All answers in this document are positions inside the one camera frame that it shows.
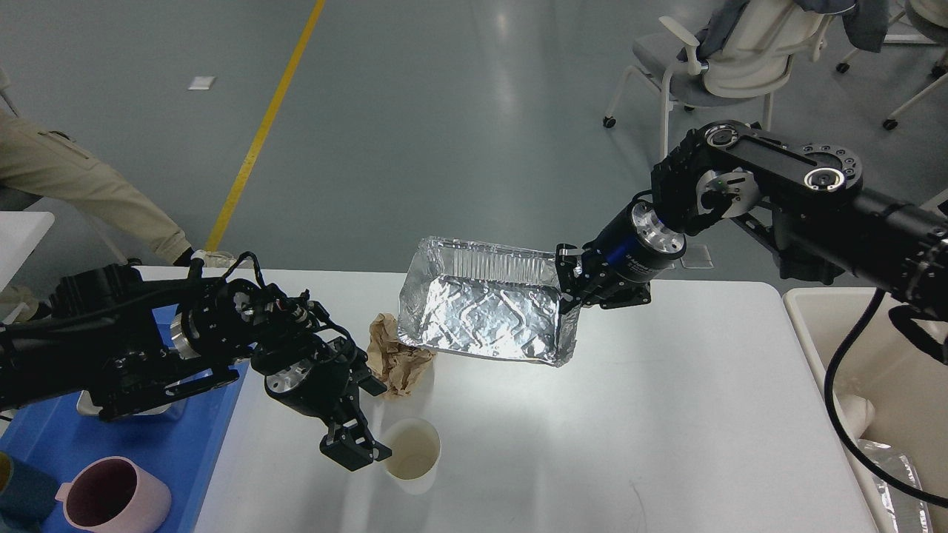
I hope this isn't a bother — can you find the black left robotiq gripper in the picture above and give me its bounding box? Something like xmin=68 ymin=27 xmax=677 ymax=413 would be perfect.
xmin=264 ymin=337 xmax=393 ymax=472

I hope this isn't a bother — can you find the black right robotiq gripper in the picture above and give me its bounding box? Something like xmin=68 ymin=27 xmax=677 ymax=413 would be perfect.
xmin=555 ymin=200 xmax=687 ymax=316

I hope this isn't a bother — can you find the brown paper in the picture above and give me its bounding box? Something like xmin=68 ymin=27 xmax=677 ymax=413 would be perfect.
xmin=367 ymin=313 xmax=436 ymax=400

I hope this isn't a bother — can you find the white paper cup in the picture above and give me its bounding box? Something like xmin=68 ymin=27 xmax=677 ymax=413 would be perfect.
xmin=837 ymin=394 xmax=876 ymax=440
xmin=383 ymin=418 xmax=441 ymax=495

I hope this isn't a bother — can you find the aluminium foil tray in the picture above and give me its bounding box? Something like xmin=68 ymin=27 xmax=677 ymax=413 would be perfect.
xmin=397 ymin=236 xmax=580 ymax=367

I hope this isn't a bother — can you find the pink mug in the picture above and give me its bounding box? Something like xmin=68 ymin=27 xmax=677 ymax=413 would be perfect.
xmin=54 ymin=456 xmax=173 ymax=532

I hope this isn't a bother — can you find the stainless steel rectangular dish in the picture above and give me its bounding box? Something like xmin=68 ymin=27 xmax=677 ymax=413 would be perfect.
xmin=76 ymin=390 xmax=187 ymax=421

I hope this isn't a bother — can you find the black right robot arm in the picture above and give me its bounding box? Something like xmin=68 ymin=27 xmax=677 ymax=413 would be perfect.
xmin=555 ymin=119 xmax=946 ymax=507

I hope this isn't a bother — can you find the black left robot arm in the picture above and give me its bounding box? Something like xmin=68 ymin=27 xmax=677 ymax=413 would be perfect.
xmin=1 ymin=252 xmax=393 ymax=472

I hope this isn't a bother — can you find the white office chair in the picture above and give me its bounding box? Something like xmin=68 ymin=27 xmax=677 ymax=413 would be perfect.
xmin=602 ymin=1 xmax=835 ymax=158

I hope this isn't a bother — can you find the blue plastic tray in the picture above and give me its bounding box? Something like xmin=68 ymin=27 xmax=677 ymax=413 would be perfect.
xmin=0 ymin=304 xmax=249 ymax=533

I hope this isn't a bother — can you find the white paper cup in bin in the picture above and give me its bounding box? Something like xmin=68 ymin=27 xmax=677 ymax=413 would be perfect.
xmin=837 ymin=394 xmax=876 ymax=440

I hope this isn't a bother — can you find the teal object at corner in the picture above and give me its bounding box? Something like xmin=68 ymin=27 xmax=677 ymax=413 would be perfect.
xmin=1 ymin=452 xmax=60 ymax=532

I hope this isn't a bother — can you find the beige plastic bin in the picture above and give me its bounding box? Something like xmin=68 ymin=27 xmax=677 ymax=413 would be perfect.
xmin=784 ymin=287 xmax=947 ymax=497

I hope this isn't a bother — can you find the white side table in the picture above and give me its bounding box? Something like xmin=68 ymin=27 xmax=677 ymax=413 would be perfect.
xmin=1 ymin=210 xmax=56 ymax=289

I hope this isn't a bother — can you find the grey jacket on chair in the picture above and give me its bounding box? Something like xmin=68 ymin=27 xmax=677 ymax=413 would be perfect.
xmin=678 ymin=0 xmax=888 ymax=61

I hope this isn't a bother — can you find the person in beige trousers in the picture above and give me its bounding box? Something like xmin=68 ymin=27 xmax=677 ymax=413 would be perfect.
xmin=0 ymin=111 xmax=256 ymax=319

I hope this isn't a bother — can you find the foil tray in bin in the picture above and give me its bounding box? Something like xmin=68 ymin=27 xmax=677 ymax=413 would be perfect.
xmin=858 ymin=439 xmax=932 ymax=533

